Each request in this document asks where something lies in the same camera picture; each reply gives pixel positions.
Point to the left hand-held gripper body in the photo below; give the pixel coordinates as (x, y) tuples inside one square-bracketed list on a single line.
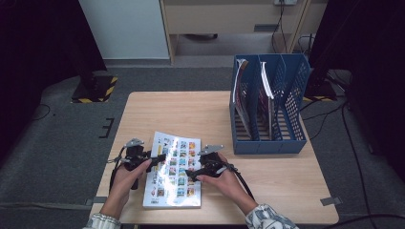
[(135, 156)]

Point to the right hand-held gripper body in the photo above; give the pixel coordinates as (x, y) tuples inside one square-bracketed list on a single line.
[(213, 162)]

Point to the white magazine colourful pictures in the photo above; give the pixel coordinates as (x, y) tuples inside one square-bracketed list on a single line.
[(173, 191)]

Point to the blue file rack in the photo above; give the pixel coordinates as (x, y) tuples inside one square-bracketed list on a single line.
[(270, 148)]

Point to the black magazine red cards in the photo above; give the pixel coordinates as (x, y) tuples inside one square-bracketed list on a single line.
[(243, 108)]

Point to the purple magazine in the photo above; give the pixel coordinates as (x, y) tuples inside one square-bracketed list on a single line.
[(270, 111)]

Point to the person's right hand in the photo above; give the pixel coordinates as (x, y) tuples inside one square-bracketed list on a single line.
[(230, 187)]

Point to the person's left hand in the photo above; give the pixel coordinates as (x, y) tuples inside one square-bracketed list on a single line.
[(121, 191)]

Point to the black tape mark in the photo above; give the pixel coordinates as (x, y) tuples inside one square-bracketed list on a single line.
[(107, 128)]

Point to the grey tape piece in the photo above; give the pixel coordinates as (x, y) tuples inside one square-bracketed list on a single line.
[(331, 201), (95, 200)]

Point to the black stand base striped tape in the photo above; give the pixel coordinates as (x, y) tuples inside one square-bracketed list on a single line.
[(95, 92), (320, 93)]

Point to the beige wooden desk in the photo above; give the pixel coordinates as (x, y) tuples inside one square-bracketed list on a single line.
[(223, 17)]

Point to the black curtain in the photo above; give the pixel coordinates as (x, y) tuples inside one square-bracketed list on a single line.
[(38, 47), (375, 47)]

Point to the white power strip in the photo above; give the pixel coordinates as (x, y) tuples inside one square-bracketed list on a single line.
[(285, 2)]

